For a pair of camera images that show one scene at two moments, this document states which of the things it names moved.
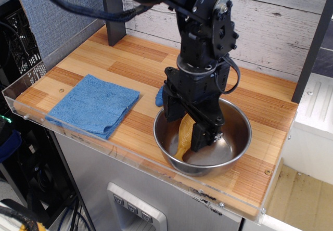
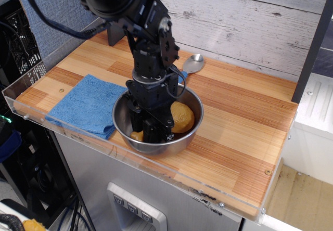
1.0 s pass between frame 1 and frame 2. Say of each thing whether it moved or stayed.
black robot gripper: moved
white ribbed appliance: stayed
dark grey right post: stayed
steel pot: moved
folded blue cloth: stayed
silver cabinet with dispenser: stayed
